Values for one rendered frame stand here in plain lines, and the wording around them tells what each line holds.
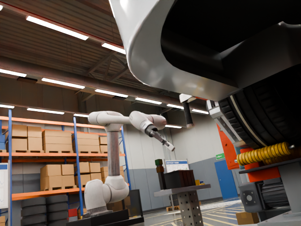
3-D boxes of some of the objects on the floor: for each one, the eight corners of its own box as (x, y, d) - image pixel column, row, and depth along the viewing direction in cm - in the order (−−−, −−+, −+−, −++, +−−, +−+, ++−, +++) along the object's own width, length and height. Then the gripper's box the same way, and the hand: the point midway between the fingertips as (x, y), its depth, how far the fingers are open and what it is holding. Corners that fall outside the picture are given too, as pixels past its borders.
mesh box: (125, 221, 892) (121, 191, 923) (102, 224, 973) (99, 196, 1004) (144, 217, 954) (139, 189, 985) (121, 220, 1035) (118, 193, 1066)
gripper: (152, 137, 183) (175, 157, 167) (140, 131, 173) (164, 151, 157) (158, 128, 183) (182, 147, 167) (148, 121, 173) (171, 141, 157)
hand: (169, 146), depth 164 cm, fingers closed
